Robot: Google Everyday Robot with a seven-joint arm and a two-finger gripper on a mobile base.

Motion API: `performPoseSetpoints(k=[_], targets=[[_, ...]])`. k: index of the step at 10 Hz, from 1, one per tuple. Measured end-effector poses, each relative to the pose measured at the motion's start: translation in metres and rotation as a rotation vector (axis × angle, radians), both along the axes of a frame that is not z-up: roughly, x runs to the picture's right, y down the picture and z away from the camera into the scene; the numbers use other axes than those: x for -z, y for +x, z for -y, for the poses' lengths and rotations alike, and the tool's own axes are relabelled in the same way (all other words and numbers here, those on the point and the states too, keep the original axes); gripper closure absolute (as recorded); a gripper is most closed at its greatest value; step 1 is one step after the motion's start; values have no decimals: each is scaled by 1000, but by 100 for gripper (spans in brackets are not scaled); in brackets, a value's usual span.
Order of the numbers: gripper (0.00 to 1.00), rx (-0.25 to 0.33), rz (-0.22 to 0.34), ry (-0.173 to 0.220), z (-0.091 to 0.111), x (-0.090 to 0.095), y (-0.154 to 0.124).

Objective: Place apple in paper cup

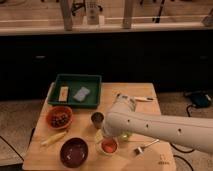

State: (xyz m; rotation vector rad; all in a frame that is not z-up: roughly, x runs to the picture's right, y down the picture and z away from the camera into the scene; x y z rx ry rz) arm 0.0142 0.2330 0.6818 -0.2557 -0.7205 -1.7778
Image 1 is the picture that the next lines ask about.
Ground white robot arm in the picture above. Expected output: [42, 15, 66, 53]
[102, 94, 213, 154]

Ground green apple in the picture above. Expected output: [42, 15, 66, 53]
[119, 132, 131, 141]

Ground paper cup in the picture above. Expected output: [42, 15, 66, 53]
[97, 138, 118, 156]

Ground grey sponge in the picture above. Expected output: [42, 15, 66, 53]
[73, 87, 90, 102]

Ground green plastic tray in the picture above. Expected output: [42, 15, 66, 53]
[48, 74, 102, 109]

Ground white marker pen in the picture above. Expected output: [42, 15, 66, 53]
[134, 97, 154, 102]

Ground beige wooden block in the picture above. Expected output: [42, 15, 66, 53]
[58, 86, 69, 102]

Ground orange bowl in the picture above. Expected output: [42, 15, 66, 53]
[46, 106, 73, 130]

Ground dark grapes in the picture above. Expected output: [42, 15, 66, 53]
[51, 115, 69, 127]

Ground yellow banana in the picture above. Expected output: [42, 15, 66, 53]
[41, 131, 67, 146]

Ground silver fork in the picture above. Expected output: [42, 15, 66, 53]
[134, 139, 160, 155]

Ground dark maroon bowl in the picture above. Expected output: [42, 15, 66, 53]
[60, 137, 88, 168]

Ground white remote control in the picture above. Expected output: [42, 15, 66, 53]
[85, 0, 99, 25]

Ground white table leg right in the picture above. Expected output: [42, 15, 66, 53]
[122, 0, 133, 29]

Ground white table leg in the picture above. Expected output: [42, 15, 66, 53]
[122, 0, 133, 29]
[59, 0, 73, 31]

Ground white table leg left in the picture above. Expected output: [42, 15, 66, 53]
[59, 0, 73, 31]

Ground black device on floor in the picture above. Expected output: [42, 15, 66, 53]
[184, 91, 212, 108]

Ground black floor cable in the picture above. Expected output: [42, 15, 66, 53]
[169, 103, 198, 171]

